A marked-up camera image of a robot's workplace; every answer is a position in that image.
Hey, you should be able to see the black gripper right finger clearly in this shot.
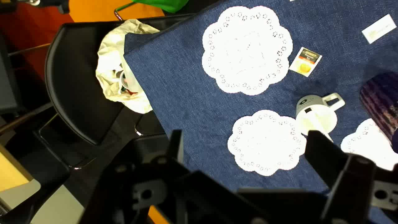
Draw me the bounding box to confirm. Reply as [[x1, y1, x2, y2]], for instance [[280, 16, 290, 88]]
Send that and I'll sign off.
[[304, 129, 398, 224]]

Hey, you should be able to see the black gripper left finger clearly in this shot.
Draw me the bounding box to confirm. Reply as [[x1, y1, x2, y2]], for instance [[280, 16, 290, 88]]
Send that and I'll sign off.
[[82, 128, 269, 224]]

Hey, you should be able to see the small white paper doily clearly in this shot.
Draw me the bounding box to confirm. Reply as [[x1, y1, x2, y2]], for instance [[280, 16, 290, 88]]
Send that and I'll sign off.
[[340, 117, 398, 172]]

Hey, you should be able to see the white mug with logo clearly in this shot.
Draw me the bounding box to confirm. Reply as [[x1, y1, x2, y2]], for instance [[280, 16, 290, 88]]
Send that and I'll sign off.
[[295, 92, 346, 142]]

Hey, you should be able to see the purple striped cup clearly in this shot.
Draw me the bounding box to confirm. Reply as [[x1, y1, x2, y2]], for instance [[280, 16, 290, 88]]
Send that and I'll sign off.
[[358, 72, 398, 153]]

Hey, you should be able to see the medium white paper doily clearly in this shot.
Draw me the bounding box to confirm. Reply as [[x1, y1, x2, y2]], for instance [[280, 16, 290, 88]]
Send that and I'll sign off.
[[227, 108, 309, 178]]

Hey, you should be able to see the blue denim cloth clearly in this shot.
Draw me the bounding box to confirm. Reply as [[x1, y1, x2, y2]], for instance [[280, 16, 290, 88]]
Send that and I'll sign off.
[[123, 0, 398, 224]]

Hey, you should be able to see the crumpled patterned white cloth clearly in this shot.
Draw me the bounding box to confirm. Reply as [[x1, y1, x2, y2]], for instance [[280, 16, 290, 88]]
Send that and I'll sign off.
[[95, 17, 162, 116]]

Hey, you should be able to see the black chair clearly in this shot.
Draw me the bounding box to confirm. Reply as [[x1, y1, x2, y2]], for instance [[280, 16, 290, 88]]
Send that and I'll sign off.
[[43, 14, 197, 172]]

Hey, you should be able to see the white paper sachet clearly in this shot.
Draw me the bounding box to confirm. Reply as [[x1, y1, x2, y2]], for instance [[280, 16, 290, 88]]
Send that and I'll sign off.
[[361, 12, 398, 45]]

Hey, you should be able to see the large white paper doily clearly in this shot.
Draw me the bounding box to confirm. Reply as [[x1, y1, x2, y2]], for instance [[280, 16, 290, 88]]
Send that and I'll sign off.
[[202, 5, 295, 97]]

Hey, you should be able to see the green fabric item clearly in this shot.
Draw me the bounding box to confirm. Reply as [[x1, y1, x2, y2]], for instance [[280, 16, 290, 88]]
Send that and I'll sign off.
[[115, 0, 191, 15]]

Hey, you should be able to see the orange panel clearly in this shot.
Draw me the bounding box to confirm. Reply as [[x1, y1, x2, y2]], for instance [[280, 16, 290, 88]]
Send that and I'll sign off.
[[67, 0, 167, 23]]

